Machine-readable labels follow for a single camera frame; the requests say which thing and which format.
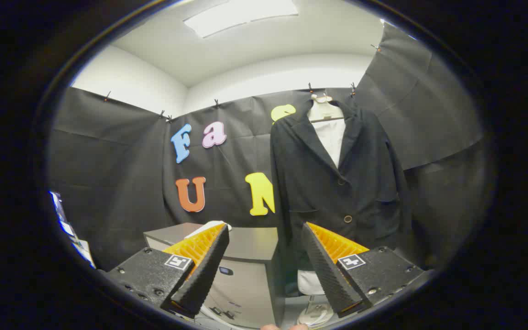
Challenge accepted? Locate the black jacket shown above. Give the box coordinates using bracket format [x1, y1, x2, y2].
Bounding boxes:
[270, 99, 413, 275]

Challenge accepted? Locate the white garment steamer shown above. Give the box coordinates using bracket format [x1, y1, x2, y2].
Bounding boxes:
[185, 220, 232, 239]

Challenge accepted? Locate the grey cabinet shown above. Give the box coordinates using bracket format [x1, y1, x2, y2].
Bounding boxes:
[143, 223, 287, 329]

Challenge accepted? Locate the blue white papers pile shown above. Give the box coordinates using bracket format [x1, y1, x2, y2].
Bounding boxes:
[49, 190, 96, 269]

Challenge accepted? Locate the white mannequin stand base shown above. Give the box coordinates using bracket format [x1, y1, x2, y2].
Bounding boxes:
[297, 296, 336, 327]

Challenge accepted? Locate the white shirt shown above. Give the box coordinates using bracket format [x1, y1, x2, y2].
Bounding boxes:
[297, 118, 347, 296]

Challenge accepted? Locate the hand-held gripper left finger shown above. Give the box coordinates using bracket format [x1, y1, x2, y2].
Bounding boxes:
[106, 223, 230, 319]

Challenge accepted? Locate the ceiling light panel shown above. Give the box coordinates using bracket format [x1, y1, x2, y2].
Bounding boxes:
[183, 0, 299, 39]

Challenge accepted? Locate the black backdrop cloth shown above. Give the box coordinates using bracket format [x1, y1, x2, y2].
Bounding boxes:
[46, 21, 487, 275]

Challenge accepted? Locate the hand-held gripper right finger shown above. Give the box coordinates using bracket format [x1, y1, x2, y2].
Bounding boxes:
[301, 222, 429, 318]

